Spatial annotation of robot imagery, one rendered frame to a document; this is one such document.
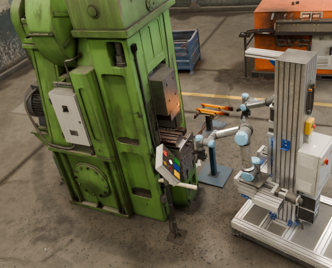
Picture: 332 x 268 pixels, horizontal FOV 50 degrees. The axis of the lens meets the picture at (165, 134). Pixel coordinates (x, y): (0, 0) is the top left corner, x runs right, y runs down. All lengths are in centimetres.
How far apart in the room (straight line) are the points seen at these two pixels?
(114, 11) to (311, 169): 216
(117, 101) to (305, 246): 235
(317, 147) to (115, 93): 194
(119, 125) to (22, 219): 209
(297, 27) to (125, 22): 415
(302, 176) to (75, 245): 267
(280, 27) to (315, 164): 382
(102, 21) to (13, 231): 304
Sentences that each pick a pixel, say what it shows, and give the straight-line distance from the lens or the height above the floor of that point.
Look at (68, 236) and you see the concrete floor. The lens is 469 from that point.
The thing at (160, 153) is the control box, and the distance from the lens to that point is 346.
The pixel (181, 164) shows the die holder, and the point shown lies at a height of 72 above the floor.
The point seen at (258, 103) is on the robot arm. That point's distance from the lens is 379.
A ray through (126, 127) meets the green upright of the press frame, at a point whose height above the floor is 130.
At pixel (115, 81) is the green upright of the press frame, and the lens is 352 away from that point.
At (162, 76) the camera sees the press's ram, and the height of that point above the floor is 177.
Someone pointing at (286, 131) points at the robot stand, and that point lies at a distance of 335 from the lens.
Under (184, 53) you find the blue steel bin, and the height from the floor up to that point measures 45.
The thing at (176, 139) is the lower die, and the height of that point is 99.
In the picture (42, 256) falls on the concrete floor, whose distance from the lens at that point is 463.
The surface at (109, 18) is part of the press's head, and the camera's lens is 315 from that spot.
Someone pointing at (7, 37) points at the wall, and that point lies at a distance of 997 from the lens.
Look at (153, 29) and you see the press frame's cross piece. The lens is 362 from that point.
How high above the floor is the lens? 327
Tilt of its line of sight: 34 degrees down
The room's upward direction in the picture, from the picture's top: 10 degrees counter-clockwise
